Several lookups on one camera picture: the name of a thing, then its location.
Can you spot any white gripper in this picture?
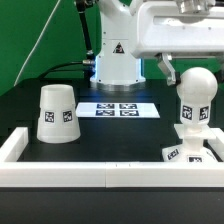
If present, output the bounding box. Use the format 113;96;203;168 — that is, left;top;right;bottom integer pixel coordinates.
130;2;224;86

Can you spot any white lamp shade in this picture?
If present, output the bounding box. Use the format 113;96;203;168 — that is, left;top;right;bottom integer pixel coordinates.
37;84;81;144

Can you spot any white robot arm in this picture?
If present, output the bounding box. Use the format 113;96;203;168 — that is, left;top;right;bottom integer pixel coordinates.
90;0;224;91

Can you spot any white lamp base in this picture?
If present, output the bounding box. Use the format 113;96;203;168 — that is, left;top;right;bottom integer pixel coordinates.
162;124;217;163

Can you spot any white cable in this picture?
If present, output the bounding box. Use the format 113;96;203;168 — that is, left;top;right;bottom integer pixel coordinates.
13;0;62;87

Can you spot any white marker sheet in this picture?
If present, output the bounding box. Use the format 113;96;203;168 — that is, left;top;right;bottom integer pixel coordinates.
76;102;160;118

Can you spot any black cable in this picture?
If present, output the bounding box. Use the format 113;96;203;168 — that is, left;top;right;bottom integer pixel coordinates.
39;60;94;80

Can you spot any white U-shaped fence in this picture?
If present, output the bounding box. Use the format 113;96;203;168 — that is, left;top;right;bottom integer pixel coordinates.
0;127;224;188

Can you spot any white lamp bulb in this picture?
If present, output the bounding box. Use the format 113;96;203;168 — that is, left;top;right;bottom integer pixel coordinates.
177;67;218;133

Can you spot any black hose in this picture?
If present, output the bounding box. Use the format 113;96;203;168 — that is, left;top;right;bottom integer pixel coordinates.
73;0;95;62

